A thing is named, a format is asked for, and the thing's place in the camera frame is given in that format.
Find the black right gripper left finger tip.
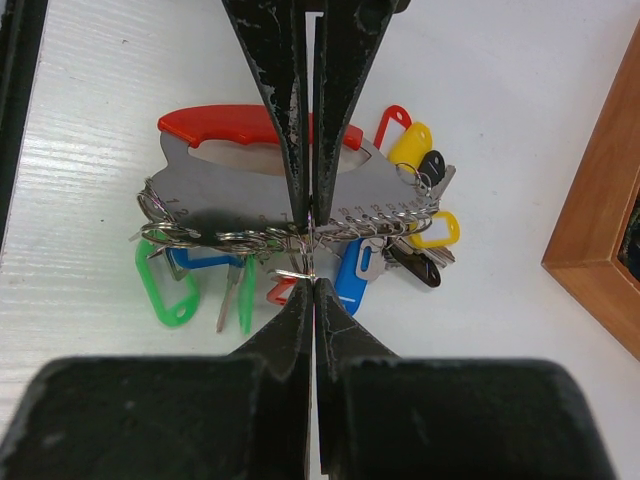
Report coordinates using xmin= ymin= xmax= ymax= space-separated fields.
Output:
xmin=1 ymin=280 xmax=313 ymax=479

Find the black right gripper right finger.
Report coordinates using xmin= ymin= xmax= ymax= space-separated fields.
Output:
xmin=315 ymin=279 xmax=616 ymax=479

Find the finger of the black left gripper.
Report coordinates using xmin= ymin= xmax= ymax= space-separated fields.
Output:
xmin=223 ymin=0 xmax=306 ymax=225
xmin=313 ymin=0 xmax=409 ymax=225

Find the silver key with red tag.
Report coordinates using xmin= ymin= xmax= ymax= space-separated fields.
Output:
xmin=266 ymin=269 xmax=316 ymax=306

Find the red key tag on organizer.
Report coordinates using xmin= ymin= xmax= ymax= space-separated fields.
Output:
xmin=373 ymin=103 xmax=413 ymax=151

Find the green key tag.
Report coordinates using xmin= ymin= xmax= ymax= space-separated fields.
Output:
xmin=135 ymin=240 xmax=201 ymax=328

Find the yellow key tag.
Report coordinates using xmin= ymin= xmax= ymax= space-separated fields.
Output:
xmin=388 ymin=122 xmax=433 ymax=169

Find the blue key tag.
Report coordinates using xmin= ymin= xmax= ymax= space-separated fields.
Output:
xmin=334 ymin=239 xmax=385 ymax=316

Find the black key tag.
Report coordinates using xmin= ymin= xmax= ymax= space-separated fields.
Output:
xmin=387 ymin=242 xmax=441 ymax=288

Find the wooden compartment tray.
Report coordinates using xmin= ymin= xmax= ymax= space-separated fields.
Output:
xmin=542 ymin=34 xmax=639 ymax=356

